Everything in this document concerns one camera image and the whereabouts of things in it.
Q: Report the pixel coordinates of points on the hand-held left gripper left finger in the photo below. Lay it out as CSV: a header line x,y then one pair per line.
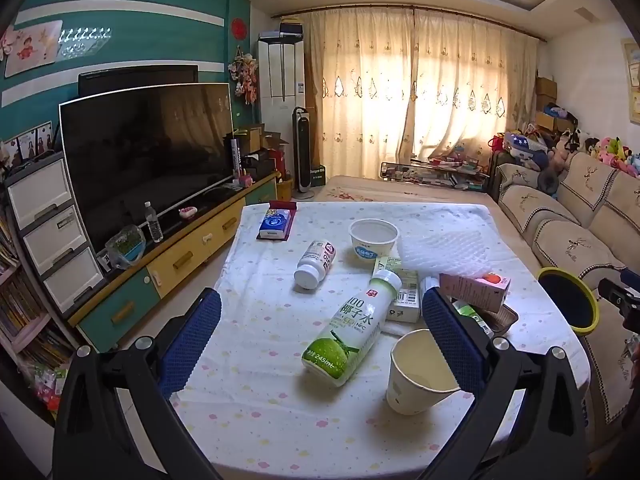
x,y
192,340

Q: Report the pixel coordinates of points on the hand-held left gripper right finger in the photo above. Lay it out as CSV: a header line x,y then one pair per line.
x,y
450,345

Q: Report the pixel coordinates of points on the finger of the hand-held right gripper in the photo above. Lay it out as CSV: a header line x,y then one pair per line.
x,y
611,291

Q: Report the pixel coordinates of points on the green white wrapper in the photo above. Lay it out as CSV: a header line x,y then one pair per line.
x,y
472,316

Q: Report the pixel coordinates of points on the black bin with yellow rim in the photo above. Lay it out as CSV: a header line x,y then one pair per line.
x,y
570,300

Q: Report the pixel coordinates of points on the white paper cup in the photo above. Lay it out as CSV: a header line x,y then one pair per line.
x,y
415,385

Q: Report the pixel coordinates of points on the pink carton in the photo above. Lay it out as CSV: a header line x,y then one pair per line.
x,y
475,290

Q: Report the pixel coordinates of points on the pale green carton box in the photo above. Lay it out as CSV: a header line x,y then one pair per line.
x,y
402,302

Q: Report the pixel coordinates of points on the green coconut water bottle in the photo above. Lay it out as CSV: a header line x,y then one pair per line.
x,y
350,330

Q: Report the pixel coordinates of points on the white plastic bowl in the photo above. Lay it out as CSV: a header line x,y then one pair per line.
x,y
372,242

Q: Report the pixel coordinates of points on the white pill bottle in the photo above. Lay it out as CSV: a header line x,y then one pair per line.
x,y
312,265

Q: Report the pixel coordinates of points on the white floral tablecloth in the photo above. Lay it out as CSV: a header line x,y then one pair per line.
x,y
260,360

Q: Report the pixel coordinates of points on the yellow and teal tv cabinet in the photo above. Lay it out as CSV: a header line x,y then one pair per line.
x,y
185,255

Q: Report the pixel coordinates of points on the beige sofa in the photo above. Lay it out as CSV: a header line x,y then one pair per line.
x,y
565,210

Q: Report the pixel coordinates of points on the clear bag with greenery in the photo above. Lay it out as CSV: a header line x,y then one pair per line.
x,y
125,247

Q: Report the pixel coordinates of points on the clear water bottle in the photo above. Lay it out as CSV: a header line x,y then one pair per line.
x,y
153,224

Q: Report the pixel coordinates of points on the pink small object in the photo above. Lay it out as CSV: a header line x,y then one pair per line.
x,y
188,211

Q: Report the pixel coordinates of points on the blue tissue pack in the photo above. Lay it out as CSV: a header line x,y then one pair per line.
x,y
274,222

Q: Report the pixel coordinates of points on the pile of plush toys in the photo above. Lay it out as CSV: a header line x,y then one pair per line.
x,y
540,147

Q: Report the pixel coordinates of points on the bookshelf with books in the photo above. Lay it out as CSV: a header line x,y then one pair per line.
x,y
25,320

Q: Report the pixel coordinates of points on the floral floor rug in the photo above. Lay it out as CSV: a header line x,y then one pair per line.
x,y
380,190

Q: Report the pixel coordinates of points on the glass coffee table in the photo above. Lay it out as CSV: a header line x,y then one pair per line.
x,y
435,170

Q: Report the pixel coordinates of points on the white plastic drawer unit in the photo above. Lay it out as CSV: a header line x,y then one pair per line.
x,y
50,235

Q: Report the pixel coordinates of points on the large curved television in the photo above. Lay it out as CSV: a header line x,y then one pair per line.
x,y
145,160

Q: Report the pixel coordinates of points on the stacked cardboard boxes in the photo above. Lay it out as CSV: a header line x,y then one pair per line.
x,y
546,102

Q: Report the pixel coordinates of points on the small black box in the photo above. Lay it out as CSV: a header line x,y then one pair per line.
x,y
318,175

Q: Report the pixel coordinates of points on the open cardboard boxes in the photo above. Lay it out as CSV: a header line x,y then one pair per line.
x,y
260,140

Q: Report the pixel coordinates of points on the black tower fan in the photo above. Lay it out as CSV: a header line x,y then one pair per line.
x,y
305,155

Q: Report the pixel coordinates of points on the cream embroidered curtain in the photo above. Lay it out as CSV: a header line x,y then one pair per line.
x,y
400,100

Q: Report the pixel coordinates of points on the standing photo prints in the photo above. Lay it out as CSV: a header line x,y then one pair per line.
x,y
37,140

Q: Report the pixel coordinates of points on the small black television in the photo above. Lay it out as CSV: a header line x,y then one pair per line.
x,y
135,77

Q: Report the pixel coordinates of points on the hanging flower decoration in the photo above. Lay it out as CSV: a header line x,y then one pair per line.
x,y
245,75

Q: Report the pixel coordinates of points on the white standing air conditioner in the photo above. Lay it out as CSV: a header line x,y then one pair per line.
x,y
281,80

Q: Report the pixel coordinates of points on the brown curtain rod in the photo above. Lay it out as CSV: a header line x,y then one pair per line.
x,y
450,11

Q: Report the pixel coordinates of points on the framed wall picture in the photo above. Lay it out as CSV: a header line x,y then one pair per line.
x,y
632,80

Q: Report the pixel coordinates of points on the red round wall ornament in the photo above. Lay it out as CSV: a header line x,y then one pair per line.
x,y
239,28

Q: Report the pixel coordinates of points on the crystal wall decoration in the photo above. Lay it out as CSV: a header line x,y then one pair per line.
x,y
85,40

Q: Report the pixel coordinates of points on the wall poster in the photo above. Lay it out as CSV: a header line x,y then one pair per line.
x,y
32,50

